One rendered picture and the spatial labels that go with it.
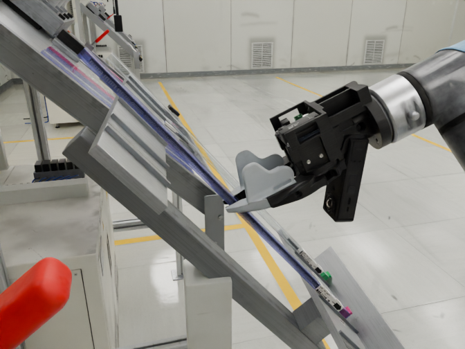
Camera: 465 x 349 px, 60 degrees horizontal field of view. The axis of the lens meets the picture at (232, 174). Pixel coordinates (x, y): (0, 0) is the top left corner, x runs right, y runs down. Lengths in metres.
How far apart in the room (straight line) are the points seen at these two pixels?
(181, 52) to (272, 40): 1.73
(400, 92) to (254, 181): 0.19
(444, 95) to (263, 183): 0.23
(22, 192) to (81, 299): 0.41
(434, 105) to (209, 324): 0.39
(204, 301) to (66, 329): 0.68
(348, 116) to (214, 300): 0.28
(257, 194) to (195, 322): 0.19
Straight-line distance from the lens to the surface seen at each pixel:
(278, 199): 0.48
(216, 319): 0.57
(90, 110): 0.91
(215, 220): 0.99
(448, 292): 2.10
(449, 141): 0.55
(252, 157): 0.51
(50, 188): 1.35
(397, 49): 9.39
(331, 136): 0.47
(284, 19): 8.11
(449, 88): 0.53
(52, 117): 4.61
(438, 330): 1.88
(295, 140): 0.46
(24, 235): 1.19
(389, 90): 0.51
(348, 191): 0.52
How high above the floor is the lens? 1.16
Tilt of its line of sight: 22 degrees down
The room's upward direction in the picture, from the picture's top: straight up
